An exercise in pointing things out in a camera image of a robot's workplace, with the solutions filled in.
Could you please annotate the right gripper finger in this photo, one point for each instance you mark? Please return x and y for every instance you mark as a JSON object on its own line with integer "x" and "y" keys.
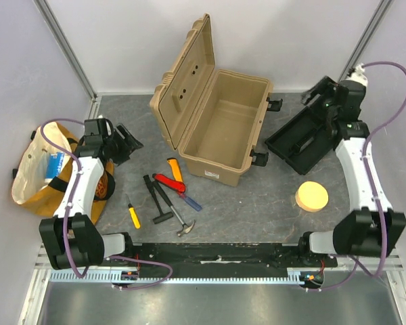
{"x": 326, "y": 84}
{"x": 308, "y": 95}

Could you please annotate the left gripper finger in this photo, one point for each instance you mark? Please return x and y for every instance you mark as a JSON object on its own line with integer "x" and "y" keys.
{"x": 133, "y": 145}
{"x": 124, "y": 132}

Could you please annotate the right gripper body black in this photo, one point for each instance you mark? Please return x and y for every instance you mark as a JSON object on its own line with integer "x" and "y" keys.
{"x": 323, "y": 93}

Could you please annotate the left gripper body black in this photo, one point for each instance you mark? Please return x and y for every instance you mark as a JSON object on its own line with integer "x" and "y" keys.
{"x": 118, "y": 147}

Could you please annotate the black toolbox tray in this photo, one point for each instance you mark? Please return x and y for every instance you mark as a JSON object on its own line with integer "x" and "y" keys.
{"x": 302, "y": 142}

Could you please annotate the tan plastic toolbox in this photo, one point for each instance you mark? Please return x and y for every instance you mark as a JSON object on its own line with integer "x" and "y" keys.
{"x": 212, "y": 117}

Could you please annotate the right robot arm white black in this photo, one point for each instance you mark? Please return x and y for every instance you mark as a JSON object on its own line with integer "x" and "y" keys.
{"x": 372, "y": 227}

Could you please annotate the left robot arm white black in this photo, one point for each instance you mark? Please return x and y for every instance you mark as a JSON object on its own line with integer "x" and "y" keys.
{"x": 70, "y": 238}

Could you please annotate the red utility knife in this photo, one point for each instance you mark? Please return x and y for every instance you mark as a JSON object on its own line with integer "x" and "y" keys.
{"x": 177, "y": 186}

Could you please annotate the orange utility knife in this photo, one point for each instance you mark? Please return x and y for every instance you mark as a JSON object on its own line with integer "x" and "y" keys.
{"x": 175, "y": 168}

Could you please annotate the blue white packet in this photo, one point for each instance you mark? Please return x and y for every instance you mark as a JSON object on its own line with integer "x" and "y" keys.
{"x": 55, "y": 163}

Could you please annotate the black mallet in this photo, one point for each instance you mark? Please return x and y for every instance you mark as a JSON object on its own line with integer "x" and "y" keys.
{"x": 162, "y": 216}

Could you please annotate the yellow tote bag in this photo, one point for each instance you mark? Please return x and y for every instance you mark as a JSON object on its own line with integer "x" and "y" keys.
{"x": 29, "y": 189}

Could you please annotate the round yellow sponge disc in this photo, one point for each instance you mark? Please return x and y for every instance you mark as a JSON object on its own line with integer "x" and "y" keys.
{"x": 311, "y": 196}

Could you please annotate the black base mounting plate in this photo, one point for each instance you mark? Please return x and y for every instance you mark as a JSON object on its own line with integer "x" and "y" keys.
{"x": 274, "y": 254}

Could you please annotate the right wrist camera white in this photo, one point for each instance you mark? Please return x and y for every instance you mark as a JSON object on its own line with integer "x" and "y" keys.
{"x": 357, "y": 74}

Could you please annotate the yellow handle screwdriver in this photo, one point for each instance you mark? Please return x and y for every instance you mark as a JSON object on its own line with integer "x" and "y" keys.
{"x": 133, "y": 214}

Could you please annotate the blue handle screwdriver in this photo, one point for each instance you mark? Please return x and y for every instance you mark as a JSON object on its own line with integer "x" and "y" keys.
{"x": 192, "y": 203}

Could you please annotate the claw hammer black handle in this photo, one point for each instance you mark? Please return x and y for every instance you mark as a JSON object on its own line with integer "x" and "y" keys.
{"x": 186, "y": 227}

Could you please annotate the slotted cable duct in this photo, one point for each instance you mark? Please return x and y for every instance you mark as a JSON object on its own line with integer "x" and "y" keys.
{"x": 126, "y": 276}

